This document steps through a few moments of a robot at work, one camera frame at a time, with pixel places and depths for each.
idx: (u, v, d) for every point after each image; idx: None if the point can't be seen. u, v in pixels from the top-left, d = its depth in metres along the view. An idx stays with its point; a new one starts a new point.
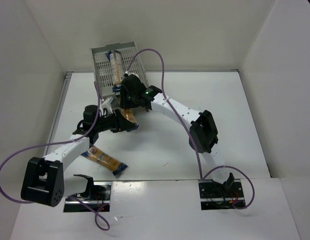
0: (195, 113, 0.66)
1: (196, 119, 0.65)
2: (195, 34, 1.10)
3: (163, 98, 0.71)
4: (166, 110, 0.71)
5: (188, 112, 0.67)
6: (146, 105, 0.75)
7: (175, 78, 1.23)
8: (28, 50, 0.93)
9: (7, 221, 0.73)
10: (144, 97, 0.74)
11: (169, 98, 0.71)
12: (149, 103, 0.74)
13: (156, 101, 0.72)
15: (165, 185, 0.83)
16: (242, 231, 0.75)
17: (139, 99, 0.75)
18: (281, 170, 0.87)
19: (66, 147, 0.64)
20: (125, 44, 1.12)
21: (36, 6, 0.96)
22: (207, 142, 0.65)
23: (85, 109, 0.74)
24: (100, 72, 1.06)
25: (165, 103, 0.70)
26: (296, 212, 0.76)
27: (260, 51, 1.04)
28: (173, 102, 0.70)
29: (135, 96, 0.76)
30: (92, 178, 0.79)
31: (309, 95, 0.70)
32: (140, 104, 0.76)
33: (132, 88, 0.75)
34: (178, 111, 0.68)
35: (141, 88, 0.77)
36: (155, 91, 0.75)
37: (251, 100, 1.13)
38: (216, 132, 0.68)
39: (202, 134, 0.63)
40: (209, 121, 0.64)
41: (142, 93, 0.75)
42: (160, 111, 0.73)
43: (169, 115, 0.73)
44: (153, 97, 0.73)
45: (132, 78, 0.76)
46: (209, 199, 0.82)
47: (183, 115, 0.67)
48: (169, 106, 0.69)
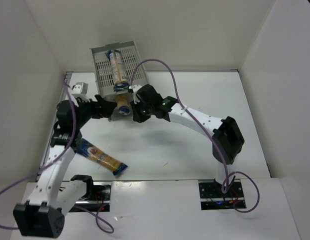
0: (217, 120, 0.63)
1: (218, 127, 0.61)
2: (195, 33, 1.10)
3: (181, 108, 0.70)
4: (186, 120, 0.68)
5: (210, 120, 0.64)
6: (164, 116, 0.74)
7: (175, 78, 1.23)
8: (28, 50, 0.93)
9: (7, 222, 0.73)
10: (162, 108, 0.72)
11: (187, 107, 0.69)
12: (167, 114, 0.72)
13: (174, 111, 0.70)
15: (165, 186, 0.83)
16: (242, 232, 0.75)
17: (156, 110, 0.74)
18: (281, 171, 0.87)
19: (48, 175, 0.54)
20: (125, 44, 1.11)
21: (36, 5, 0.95)
22: (234, 152, 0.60)
23: (58, 107, 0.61)
24: (99, 72, 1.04)
25: (183, 112, 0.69)
26: (296, 211, 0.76)
27: (260, 51, 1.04)
28: (192, 111, 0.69)
29: (152, 107, 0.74)
30: (91, 177, 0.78)
31: (309, 95, 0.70)
32: (158, 115, 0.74)
33: (149, 99, 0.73)
34: (199, 119, 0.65)
35: (158, 99, 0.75)
36: (172, 101, 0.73)
37: (251, 100, 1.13)
38: (242, 140, 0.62)
39: (227, 144, 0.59)
40: (234, 129, 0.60)
41: (159, 105, 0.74)
42: (180, 121, 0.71)
43: (188, 125, 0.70)
44: (171, 108, 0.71)
45: (149, 89, 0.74)
46: (209, 199, 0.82)
47: (204, 123, 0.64)
48: (189, 115, 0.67)
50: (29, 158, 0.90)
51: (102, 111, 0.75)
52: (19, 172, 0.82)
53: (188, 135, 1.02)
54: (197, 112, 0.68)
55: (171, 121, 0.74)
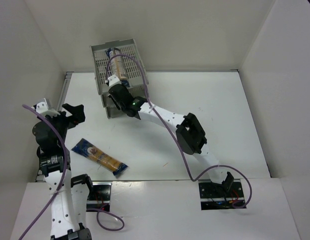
0: (180, 117, 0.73)
1: (181, 123, 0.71)
2: (195, 33, 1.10)
3: (149, 107, 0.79)
4: (153, 118, 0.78)
5: (174, 117, 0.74)
6: (134, 115, 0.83)
7: (174, 78, 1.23)
8: (28, 50, 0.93)
9: (7, 222, 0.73)
10: (132, 108, 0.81)
11: (154, 106, 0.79)
12: (137, 113, 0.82)
13: (142, 110, 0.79)
15: (164, 185, 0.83)
16: (242, 232, 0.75)
17: (127, 109, 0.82)
18: (281, 171, 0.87)
19: (60, 206, 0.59)
20: (124, 41, 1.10)
21: (36, 5, 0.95)
22: (196, 143, 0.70)
23: (34, 134, 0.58)
24: (98, 70, 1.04)
25: (151, 111, 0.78)
26: (296, 211, 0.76)
27: (260, 51, 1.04)
28: (158, 110, 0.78)
29: (123, 106, 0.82)
30: (88, 176, 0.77)
31: (308, 94, 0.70)
32: (129, 114, 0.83)
33: (120, 99, 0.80)
34: (164, 117, 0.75)
35: (129, 98, 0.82)
36: (142, 102, 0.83)
37: (251, 100, 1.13)
38: (203, 132, 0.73)
39: (189, 137, 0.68)
40: (194, 123, 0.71)
41: (129, 103, 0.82)
42: (148, 118, 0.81)
43: (156, 122, 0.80)
44: (140, 107, 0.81)
45: (121, 89, 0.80)
46: (210, 199, 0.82)
47: (169, 120, 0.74)
48: (155, 113, 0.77)
50: (29, 158, 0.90)
51: (75, 117, 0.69)
52: (19, 170, 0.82)
53: None
54: (163, 111, 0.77)
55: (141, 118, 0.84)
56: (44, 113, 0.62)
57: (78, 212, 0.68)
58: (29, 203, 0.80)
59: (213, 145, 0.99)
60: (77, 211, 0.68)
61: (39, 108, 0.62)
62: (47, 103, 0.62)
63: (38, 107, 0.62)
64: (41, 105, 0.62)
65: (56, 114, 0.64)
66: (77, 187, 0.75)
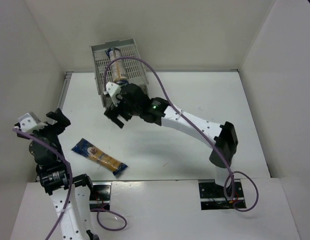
0: (216, 126, 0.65)
1: (219, 134, 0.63)
2: (195, 33, 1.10)
3: (176, 112, 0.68)
4: (182, 126, 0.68)
5: (209, 126, 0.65)
6: (154, 120, 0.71)
7: (174, 78, 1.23)
8: (28, 50, 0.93)
9: (7, 222, 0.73)
10: (153, 113, 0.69)
11: (182, 112, 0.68)
12: (159, 118, 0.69)
13: (168, 116, 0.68)
15: (165, 185, 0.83)
16: (242, 232, 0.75)
17: (147, 114, 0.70)
18: (281, 171, 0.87)
19: (69, 223, 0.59)
20: (124, 41, 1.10)
21: (36, 5, 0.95)
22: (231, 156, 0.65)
23: (32, 153, 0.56)
24: (98, 69, 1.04)
25: (179, 117, 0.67)
26: (296, 211, 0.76)
27: (260, 51, 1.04)
28: (188, 116, 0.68)
29: (139, 111, 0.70)
30: (88, 177, 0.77)
31: (308, 94, 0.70)
32: (147, 119, 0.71)
33: (135, 102, 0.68)
34: (197, 125, 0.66)
35: (147, 102, 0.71)
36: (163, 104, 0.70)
37: (251, 100, 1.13)
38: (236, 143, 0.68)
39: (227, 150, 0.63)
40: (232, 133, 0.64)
41: (148, 108, 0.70)
42: (174, 125, 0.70)
43: (182, 129, 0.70)
44: (164, 112, 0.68)
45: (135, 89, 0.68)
46: (210, 199, 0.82)
47: (204, 130, 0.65)
48: (186, 121, 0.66)
50: (29, 158, 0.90)
51: (60, 122, 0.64)
52: (19, 170, 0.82)
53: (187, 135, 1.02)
54: (193, 118, 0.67)
55: (162, 125, 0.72)
56: (31, 128, 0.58)
57: (84, 218, 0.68)
58: (29, 203, 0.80)
59: None
60: (83, 217, 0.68)
61: (24, 125, 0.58)
62: (33, 118, 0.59)
63: (24, 124, 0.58)
64: (27, 121, 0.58)
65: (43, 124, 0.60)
66: (79, 190, 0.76)
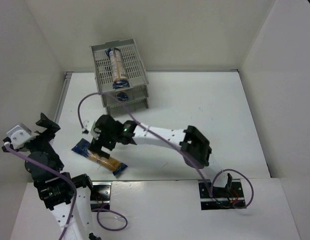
0: (179, 132, 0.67)
1: (183, 138, 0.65)
2: (195, 33, 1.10)
3: (143, 129, 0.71)
4: (151, 139, 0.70)
5: (173, 134, 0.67)
6: (129, 141, 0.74)
7: (174, 78, 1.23)
8: (28, 50, 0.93)
9: (7, 222, 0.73)
10: (126, 135, 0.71)
11: (149, 127, 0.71)
12: (131, 139, 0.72)
13: (137, 134, 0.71)
15: (164, 185, 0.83)
16: (242, 232, 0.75)
17: (120, 138, 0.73)
18: (281, 171, 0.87)
19: (73, 236, 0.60)
20: (124, 41, 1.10)
21: (36, 6, 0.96)
22: (203, 157, 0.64)
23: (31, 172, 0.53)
24: (98, 69, 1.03)
25: (146, 133, 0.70)
26: (296, 211, 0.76)
27: (260, 51, 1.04)
28: (153, 129, 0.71)
29: (114, 136, 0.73)
30: (88, 176, 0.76)
31: (308, 94, 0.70)
32: (123, 142, 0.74)
33: (110, 130, 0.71)
34: (163, 135, 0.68)
35: (119, 126, 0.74)
36: (133, 125, 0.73)
37: (251, 99, 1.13)
38: (207, 142, 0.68)
39: (196, 151, 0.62)
40: (197, 135, 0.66)
41: (121, 131, 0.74)
42: (146, 141, 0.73)
43: (154, 143, 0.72)
44: (133, 132, 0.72)
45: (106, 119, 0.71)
46: (210, 199, 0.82)
47: (169, 138, 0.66)
48: (152, 134, 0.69)
50: None
51: (50, 129, 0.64)
52: (19, 171, 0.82)
53: None
54: (159, 130, 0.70)
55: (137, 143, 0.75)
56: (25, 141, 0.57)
57: (86, 221, 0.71)
58: (28, 203, 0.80)
59: (213, 145, 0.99)
60: (85, 220, 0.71)
61: (17, 139, 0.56)
62: (25, 130, 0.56)
63: (16, 138, 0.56)
64: (19, 134, 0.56)
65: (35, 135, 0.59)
66: (79, 192, 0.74)
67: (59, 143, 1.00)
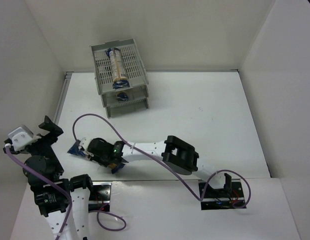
0: (161, 144, 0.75)
1: (164, 149, 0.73)
2: (195, 33, 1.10)
3: (130, 147, 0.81)
4: (138, 155, 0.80)
5: (156, 147, 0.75)
6: (120, 161, 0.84)
7: (174, 78, 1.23)
8: (28, 50, 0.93)
9: (7, 223, 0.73)
10: (116, 156, 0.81)
11: (134, 144, 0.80)
12: (122, 158, 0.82)
13: (125, 152, 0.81)
15: (165, 185, 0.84)
16: (242, 232, 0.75)
17: (112, 158, 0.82)
18: (281, 171, 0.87)
19: None
20: (125, 41, 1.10)
21: (36, 6, 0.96)
22: (188, 163, 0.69)
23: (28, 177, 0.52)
24: (98, 69, 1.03)
25: (133, 150, 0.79)
26: (296, 211, 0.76)
27: (260, 51, 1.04)
28: (139, 146, 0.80)
29: (106, 157, 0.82)
30: (88, 176, 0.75)
31: (309, 94, 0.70)
32: (114, 162, 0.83)
33: (101, 151, 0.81)
34: (147, 150, 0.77)
35: (109, 147, 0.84)
36: (122, 145, 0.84)
37: (251, 100, 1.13)
38: (191, 148, 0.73)
39: (178, 159, 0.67)
40: (178, 143, 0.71)
41: (112, 152, 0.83)
42: (135, 158, 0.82)
43: (143, 158, 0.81)
44: (122, 151, 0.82)
45: (97, 143, 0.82)
46: (209, 199, 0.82)
47: (152, 151, 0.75)
48: (137, 150, 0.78)
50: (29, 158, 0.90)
51: (52, 133, 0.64)
52: (19, 170, 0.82)
53: (186, 136, 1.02)
54: (143, 145, 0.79)
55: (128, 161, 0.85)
56: (25, 143, 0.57)
57: (81, 224, 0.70)
58: (28, 204, 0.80)
59: (213, 146, 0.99)
60: (81, 223, 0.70)
61: (17, 141, 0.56)
62: (27, 132, 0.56)
63: (17, 140, 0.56)
64: (20, 136, 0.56)
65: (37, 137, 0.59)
66: (78, 192, 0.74)
67: (59, 143, 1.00)
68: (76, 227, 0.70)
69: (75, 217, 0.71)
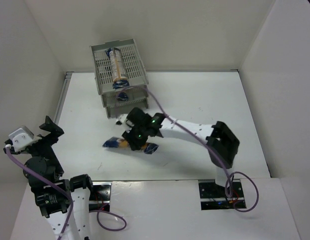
0: (207, 127, 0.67)
1: (210, 133, 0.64)
2: (195, 34, 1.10)
3: (170, 122, 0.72)
4: (177, 133, 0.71)
5: (201, 129, 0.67)
6: (155, 133, 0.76)
7: (174, 78, 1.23)
8: (27, 50, 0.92)
9: (6, 223, 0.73)
10: (153, 126, 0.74)
11: (176, 120, 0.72)
12: (158, 131, 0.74)
13: (164, 126, 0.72)
15: (165, 185, 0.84)
16: (242, 232, 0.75)
17: (148, 129, 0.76)
18: (280, 171, 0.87)
19: None
20: (125, 41, 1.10)
21: (36, 6, 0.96)
22: (230, 156, 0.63)
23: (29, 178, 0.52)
24: (98, 69, 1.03)
25: (173, 126, 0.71)
26: (296, 211, 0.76)
27: (260, 51, 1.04)
28: (181, 123, 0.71)
29: (143, 128, 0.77)
30: (88, 176, 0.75)
31: (308, 94, 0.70)
32: (150, 133, 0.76)
33: (138, 121, 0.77)
34: (190, 129, 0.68)
35: (147, 118, 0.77)
36: (162, 118, 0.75)
37: (251, 99, 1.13)
38: (236, 142, 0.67)
39: (223, 148, 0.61)
40: (226, 132, 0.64)
41: (149, 123, 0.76)
42: (172, 135, 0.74)
43: (180, 137, 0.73)
44: (160, 124, 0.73)
45: (137, 111, 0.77)
46: (209, 199, 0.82)
47: (196, 132, 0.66)
48: (179, 127, 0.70)
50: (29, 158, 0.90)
51: (53, 133, 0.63)
52: (19, 170, 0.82)
53: None
54: (186, 123, 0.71)
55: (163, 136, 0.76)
56: (25, 144, 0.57)
57: (82, 224, 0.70)
58: (28, 203, 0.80)
59: None
60: (82, 223, 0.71)
61: (17, 142, 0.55)
62: (27, 133, 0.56)
63: (18, 141, 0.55)
64: (21, 137, 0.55)
65: (37, 139, 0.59)
66: (78, 192, 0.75)
67: (59, 143, 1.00)
68: (77, 227, 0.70)
69: (76, 216, 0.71)
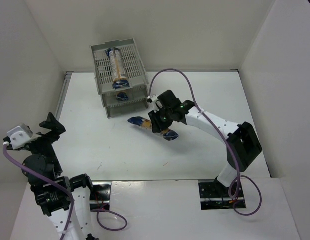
0: (233, 125, 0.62)
1: (234, 131, 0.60)
2: (195, 33, 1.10)
3: (198, 111, 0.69)
4: (201, 123, 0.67)
5: (226, 124, 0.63)
6: (180, 119, 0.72)
7: (174, 78, 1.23)
8: (27, 50, 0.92)
9: (6, 223, 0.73)
10: (179, 110, 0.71)
11: (204, 111, 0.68)
12: (183, 116, 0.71)
13: (191, 114, 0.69)
15: (165, 185, 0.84)
16: (242, 231, 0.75)
17: (173, 113, 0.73)
18: (281, 170, 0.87)
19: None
20: (124, 41, 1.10)
21: (36, 6, 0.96)
22: (250, 159, 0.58)
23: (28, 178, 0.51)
24: (98, 69, 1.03)
25: (200, 115, 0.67)
26: (296, 211, 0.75)
27: (260, 51, 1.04)
28: (209, 115, 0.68)
29: (170, 111, 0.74)
30: (88, 176, 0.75)
31: (308, 94, 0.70)
32: (175, 118, 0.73)
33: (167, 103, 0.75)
34: (215, 123, 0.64)
35: (177, 103, 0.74)
36: (191, 106, 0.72)
37: (251, 99, 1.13)
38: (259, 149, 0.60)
39: (242, 149, 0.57)
40: (250, 135, 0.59)
41: (177, 107, 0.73)
42: (196, 124, 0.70)
43: (204, 128, 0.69)
44: (188, 111, 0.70)
45: (167, 93, 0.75)
46: (209, 199, 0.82)
47: (220, 127, 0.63)
48: (205, 118, 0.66)
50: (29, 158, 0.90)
51: (54, 131, 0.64)
52: (20, 170, 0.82)
53: (186, 135, 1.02)
54: (214, 116, 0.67)
55: (187, 124, 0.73)
56: (24, 142, 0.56)
57: (85, 221, 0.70)
58: (28, 204, 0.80)
59: (214, 145, 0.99)
60: (84, 221, 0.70)
61: (16, 140, 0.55)
62: (25, 132, 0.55)
63: (16, 139, 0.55)
64: (19, 135, 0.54)
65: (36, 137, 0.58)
66: (79, 192, 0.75)
67: (59, 143, 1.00)
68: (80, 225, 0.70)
69: (78, 214, 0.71)
